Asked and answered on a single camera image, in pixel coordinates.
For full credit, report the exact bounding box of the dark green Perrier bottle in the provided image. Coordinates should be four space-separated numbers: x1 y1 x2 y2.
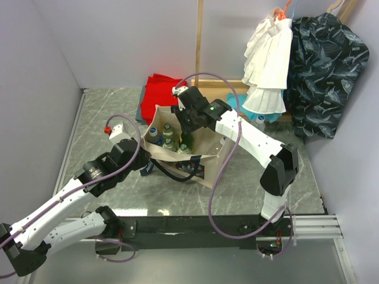
179 132 194 150

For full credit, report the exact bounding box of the beige canvas tote bag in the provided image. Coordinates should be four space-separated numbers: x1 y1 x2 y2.
141 105 229 190

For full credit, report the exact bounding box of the clear Pocari Sweat bottle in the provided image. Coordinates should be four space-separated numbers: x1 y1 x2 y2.
251 115 265 132

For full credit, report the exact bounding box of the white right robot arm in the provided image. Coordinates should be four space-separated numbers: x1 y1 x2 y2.
171 86 298 235

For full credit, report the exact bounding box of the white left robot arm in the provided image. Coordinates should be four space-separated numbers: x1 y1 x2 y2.
1 138 151 277

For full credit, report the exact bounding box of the blue label Pocari bottle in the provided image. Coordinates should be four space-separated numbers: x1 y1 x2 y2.
147 127 163 146

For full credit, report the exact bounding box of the wooden clothes rack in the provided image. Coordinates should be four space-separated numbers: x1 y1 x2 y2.
191 0 293 122

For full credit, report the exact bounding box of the teal cloth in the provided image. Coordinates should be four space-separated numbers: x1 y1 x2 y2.
226 93 282 123

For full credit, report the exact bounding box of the clear glass bottle green cap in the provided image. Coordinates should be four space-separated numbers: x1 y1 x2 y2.
162 123 175 139

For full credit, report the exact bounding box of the red folded cloth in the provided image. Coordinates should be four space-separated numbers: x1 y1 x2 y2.
140 73 181 125

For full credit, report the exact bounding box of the grey folded cloth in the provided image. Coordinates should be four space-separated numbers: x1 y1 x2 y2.
135 85 147 121

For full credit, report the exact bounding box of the white hanging shirt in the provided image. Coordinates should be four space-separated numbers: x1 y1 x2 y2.
242 7 293 114

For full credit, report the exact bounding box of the orange clothes hanger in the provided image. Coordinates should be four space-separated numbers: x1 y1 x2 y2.
274 0 292 20

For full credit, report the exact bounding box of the dark leaf print shirt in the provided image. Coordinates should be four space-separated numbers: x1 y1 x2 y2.
284 12 370 138

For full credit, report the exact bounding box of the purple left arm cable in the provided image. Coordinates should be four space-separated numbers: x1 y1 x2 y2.
0 114 142 279

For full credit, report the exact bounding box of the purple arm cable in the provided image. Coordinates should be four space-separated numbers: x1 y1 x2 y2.
0 114 142 279
175 72 294 259

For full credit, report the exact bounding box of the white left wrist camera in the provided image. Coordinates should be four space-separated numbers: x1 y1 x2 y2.
104 122 130 145

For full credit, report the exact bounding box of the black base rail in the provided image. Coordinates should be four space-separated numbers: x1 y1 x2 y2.
101 216 293 250

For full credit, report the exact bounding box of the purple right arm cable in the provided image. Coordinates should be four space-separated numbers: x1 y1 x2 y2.
175 72 294 259

